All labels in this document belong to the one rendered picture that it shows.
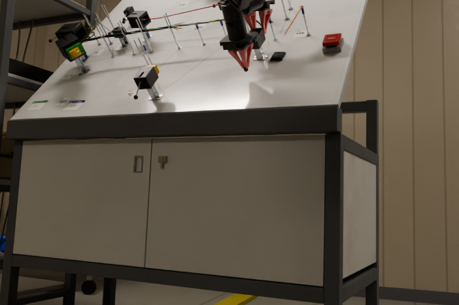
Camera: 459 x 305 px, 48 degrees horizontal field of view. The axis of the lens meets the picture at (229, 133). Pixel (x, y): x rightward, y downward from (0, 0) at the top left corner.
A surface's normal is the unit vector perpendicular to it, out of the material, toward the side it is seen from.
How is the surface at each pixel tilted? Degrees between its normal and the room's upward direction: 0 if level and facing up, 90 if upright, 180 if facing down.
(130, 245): 90
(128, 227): 90
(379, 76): 90
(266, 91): 49
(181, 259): 90
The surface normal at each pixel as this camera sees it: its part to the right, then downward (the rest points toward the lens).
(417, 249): -0.32, -0.14
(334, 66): -0.30, -0.75
